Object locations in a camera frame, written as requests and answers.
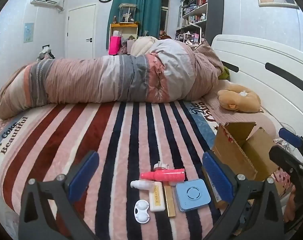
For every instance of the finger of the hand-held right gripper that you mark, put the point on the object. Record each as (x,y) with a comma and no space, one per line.
(289,135)
(281,156)

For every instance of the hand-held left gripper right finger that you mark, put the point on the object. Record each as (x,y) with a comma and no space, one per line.
(216,177)

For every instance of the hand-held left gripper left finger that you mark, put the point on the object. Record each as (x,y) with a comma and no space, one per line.
(82,175)

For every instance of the brown cardboard box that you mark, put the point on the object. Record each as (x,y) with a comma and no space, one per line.
(251,152)

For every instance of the blue square device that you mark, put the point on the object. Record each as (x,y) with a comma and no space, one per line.
(191,195)

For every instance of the pink spray bottle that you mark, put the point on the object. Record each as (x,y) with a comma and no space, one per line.
(164,175)

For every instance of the gold rectangular box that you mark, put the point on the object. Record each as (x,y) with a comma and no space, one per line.
(170,202)

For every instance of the cream tube with label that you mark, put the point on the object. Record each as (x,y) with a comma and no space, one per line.
(156,197)

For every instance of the white contact lens case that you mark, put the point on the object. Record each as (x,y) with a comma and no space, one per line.
(141,215)

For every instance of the person's right hand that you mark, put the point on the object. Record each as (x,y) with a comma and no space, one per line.
(290,205)

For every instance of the pink polka dot cloth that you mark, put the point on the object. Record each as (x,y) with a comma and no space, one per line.
(281,180)

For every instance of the striped printed blanket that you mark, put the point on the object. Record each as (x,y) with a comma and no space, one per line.
(66,142)

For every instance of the pink ribbed pillow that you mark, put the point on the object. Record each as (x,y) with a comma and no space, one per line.
(236,118)

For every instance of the tan plush toy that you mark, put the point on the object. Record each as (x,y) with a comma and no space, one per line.
(241,102)

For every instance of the white headboard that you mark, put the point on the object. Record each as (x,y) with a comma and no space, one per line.
(266,52)

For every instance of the green plush toy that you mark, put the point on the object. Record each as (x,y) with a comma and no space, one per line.
(224,73)

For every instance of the pink grey striped duvet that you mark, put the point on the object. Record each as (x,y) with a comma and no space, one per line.
(91,80)

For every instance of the grey white stuffed toy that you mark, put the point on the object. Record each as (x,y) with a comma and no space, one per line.
(45,53)

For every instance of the pink gift bag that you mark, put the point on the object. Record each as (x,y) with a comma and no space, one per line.
(115,45)

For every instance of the cream pillow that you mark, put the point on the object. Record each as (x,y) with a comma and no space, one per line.
(141,45)

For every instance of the white door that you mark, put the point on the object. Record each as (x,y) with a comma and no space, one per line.
(81,30)

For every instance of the dark bookshelf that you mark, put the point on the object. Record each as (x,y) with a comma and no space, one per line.
(214,10)

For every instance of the brown plush toy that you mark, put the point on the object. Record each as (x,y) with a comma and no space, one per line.
(166,37)

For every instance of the yellow shelf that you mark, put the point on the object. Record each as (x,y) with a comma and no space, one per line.
(124,26)

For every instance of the glass display case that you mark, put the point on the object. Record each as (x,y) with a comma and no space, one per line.
(127,13)

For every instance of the window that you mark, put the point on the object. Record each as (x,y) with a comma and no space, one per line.
(165,12)

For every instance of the teal curtain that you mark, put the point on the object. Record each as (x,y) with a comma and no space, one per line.
(141,10)

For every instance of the blue wall poster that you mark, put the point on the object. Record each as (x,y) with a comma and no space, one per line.
(28,32)

